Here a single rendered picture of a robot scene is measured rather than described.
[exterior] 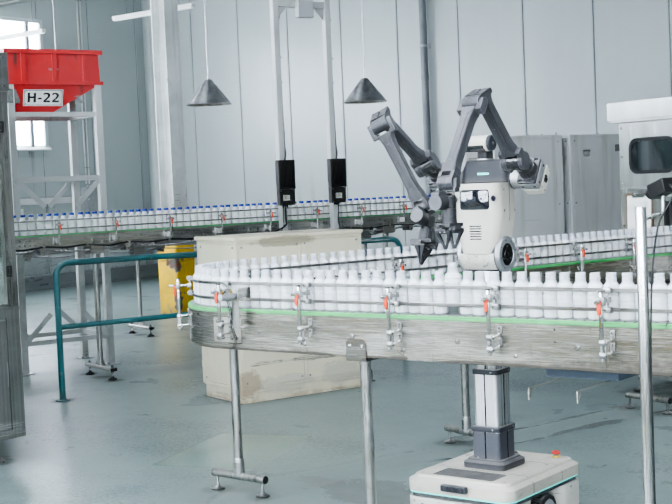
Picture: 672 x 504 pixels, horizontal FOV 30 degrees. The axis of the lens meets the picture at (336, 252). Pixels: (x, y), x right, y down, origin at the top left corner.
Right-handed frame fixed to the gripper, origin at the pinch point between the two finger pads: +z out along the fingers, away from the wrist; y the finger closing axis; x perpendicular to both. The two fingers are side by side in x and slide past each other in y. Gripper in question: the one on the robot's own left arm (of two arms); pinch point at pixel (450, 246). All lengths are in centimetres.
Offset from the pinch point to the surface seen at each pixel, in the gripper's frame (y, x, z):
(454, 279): -1.6, -2.6, 12.3
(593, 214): 640, 257, 7
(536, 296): -1.9, -37.8, 17.8
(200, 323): -1, 133, 35
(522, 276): -0.1, -31.2, 10.8
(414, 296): -1.3, 16.2, 19.3
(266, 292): -2, 92, 20
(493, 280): -0.5, -19.1, 12.4
